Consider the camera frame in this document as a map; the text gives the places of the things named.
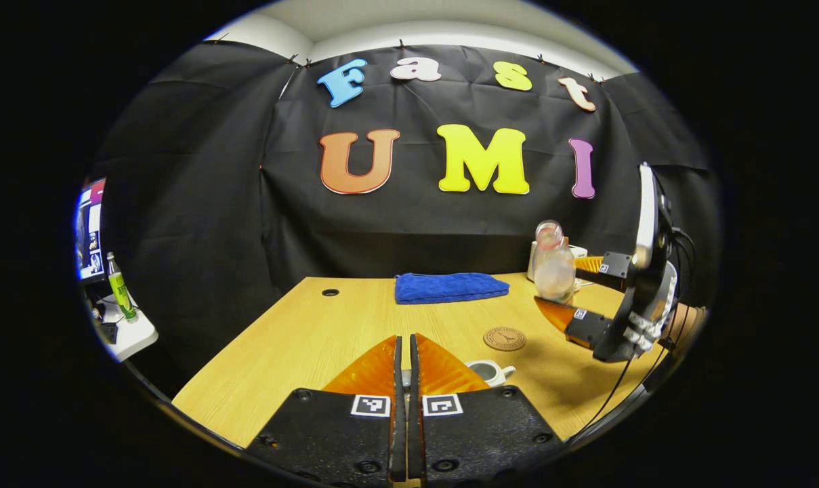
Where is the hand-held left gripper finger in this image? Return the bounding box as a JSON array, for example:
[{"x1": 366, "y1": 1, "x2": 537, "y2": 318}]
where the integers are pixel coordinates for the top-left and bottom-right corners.
[
  {"x1": 247, "y1": 334, "x2": 408, "y2": 487},
  {"x1": 408, "y1": 332, "x2": 566, "y2": 487}
]

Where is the clear plastic water bottle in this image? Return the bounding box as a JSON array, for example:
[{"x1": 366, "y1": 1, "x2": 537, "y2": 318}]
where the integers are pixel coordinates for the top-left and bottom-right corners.
[{"x1": 532, "y1": 220, "x2": 577, "y2": 303}]

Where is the round brown coaster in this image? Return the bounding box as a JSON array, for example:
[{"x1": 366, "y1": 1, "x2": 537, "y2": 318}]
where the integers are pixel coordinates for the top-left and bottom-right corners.
[{"x1": 483, "y1": 327, "x2": 527, "y2": 352}]

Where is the white floral teacup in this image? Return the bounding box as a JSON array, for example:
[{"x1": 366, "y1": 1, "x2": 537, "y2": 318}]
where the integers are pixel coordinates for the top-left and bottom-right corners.
[{"x1": 465, "y1": 359, "x2": 517, "y2": 388}]

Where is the green drink bottle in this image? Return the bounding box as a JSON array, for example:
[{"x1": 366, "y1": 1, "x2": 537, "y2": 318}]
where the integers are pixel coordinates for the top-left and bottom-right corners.
[{"x1": 106, "y1": 252, "x2": 138, "y2": 322}]

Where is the white toaster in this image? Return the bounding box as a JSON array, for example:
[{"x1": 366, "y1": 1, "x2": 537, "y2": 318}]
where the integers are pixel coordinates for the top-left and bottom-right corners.
[{"x1": 526, "y1": 239, "x2": 589, "y2": 291}]

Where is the folded blue towel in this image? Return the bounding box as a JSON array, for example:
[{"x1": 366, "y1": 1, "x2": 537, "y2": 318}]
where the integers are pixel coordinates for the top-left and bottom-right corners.
[{"x1": 394, "y1": 272, "x2": 510, "y2": 305}]

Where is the white side table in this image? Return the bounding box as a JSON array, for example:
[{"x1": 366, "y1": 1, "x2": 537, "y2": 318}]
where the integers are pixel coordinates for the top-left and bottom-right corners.
[{"x1": 98, "y1": 295, "x2": 159, "y2": 363}]

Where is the black backdrop cloth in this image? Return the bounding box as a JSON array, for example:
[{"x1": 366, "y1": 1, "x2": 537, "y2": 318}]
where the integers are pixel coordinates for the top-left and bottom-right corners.
[{"x1": 94, "y1": 41, "x2": 721, "y2": 380}]

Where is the computer monitor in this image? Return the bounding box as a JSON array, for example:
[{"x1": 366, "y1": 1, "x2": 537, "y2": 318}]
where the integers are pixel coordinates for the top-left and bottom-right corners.
[{"x1": 76, "y1": 178, "x2": 106, "y2": 282}]

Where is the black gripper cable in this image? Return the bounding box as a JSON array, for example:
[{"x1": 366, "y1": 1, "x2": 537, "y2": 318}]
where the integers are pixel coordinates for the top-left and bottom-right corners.
[{"x1": 572, "y1": 227, "x2": 698, "y2": 441}]

